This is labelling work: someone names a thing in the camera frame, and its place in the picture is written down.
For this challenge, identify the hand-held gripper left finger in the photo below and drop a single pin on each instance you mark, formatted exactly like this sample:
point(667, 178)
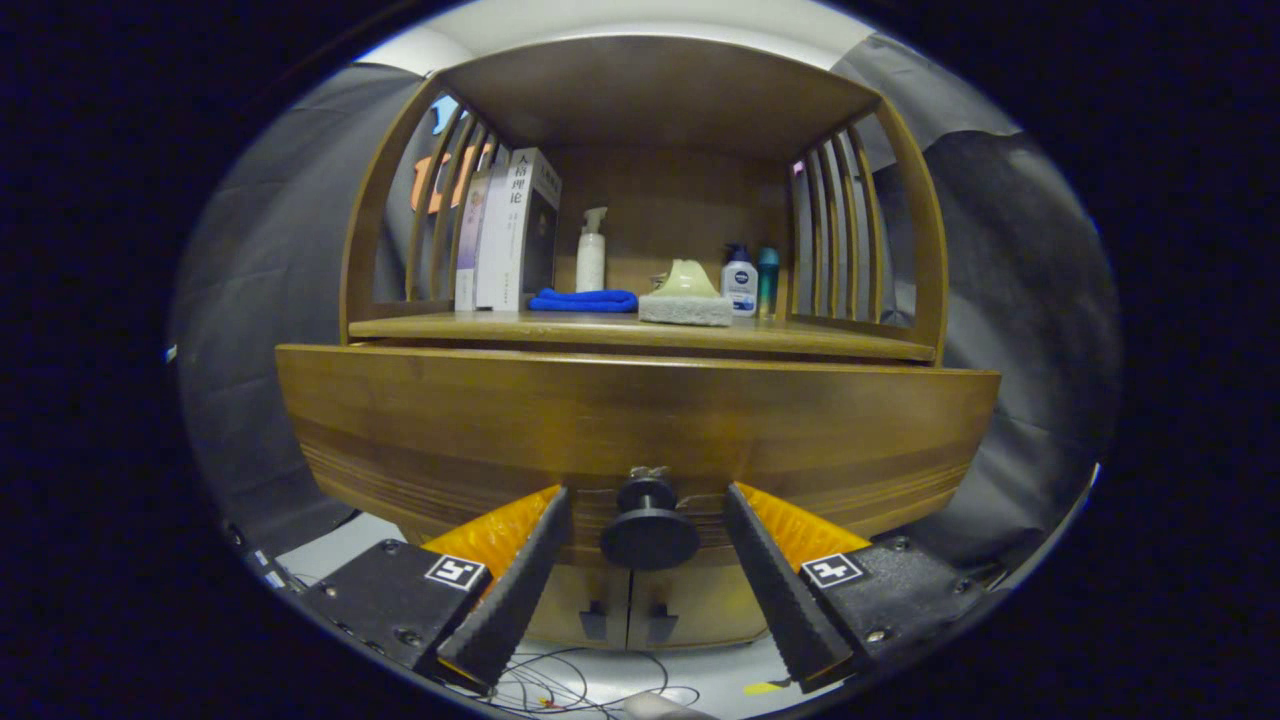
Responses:
point(520, 590)

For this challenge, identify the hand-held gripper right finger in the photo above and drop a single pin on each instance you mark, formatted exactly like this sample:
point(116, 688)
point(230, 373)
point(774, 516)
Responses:
point(780, 590)

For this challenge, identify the wooden drawer with black knob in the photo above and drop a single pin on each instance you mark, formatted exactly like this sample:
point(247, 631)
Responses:
point(640, 410)

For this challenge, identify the wooden cabinet door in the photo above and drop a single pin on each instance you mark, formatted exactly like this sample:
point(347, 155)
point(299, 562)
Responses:
point(710, 610)
point(560, 615)

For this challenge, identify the wooden countertop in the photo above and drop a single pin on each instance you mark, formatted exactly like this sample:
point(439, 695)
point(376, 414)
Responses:
point(560, 328)

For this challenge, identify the wooden cabinet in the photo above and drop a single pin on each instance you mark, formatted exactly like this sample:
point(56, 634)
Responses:
point(650, 95)

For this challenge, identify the yellow tape piece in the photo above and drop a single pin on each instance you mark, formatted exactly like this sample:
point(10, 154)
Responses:
point(765, 688)

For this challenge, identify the folded blue cloth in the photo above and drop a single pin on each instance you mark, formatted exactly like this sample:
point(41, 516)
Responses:
point(585, 300)

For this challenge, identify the white lotion bottle blue cap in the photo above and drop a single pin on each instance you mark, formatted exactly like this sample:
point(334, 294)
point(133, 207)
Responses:
point(739, 285)

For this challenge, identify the teal spray can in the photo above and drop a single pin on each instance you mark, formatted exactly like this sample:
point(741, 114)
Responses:
point(768, 280)

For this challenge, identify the beige lidded teacup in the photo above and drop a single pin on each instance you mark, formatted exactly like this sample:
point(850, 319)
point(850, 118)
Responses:
point(658, 282)

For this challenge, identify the white pump bottle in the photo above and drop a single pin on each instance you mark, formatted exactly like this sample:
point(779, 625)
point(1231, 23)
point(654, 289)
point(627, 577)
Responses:
point(591, 265)

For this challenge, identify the thin pale purple book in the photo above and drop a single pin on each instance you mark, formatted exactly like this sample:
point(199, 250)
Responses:
point(467, 250)

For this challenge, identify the thick white book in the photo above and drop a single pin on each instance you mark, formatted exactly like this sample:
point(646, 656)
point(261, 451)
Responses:
point(505, 230)

